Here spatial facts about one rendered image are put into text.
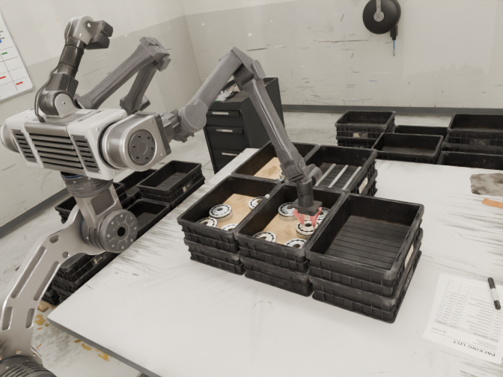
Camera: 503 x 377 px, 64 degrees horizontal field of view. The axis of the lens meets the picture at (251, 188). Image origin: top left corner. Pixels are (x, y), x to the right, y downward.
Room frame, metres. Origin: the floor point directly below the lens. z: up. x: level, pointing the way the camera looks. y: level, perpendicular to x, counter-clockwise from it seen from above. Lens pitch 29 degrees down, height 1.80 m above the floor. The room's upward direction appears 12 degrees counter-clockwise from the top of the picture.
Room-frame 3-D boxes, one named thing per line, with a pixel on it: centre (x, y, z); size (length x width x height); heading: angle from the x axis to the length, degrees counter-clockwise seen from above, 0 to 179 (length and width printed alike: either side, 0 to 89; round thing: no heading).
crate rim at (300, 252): (1.30, -0.13, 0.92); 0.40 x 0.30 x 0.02; 141
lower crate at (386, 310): (1.12, -0.37, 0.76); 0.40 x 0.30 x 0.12; 141
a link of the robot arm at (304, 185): (1.27, -0.20, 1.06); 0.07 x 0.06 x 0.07; 142
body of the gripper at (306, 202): (1.26, -0.19, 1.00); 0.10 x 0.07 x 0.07; 50
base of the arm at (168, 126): (1.06, 0.21, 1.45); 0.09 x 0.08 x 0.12; 53
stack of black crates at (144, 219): (2.28, 0.80, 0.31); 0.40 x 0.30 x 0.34; 143
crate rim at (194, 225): (1.49, 0.10, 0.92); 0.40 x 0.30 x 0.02; 141
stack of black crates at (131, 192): (2.84, 0.87, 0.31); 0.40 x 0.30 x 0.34; 143
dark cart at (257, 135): (3.33, -0.06, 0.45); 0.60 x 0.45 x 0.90; 143
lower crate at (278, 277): (1.30, -0.13, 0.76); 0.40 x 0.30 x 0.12; 141
